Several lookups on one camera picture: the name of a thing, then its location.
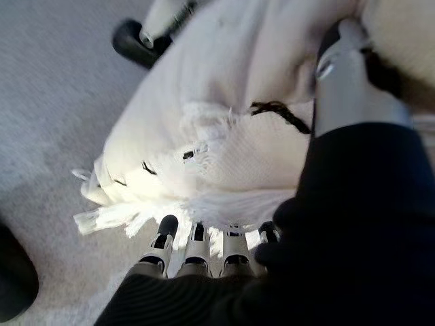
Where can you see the white fringed cushion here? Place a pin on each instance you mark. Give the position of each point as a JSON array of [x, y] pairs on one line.
[[238, 68]]

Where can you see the robot right foot black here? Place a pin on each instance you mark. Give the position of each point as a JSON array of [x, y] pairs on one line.
[[15, 271]]

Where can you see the robot right hand dark palm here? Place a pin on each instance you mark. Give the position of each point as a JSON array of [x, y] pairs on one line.
[[357, 220]]

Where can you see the robot left leg silver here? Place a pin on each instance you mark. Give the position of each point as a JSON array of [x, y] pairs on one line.
[[159, 17]]

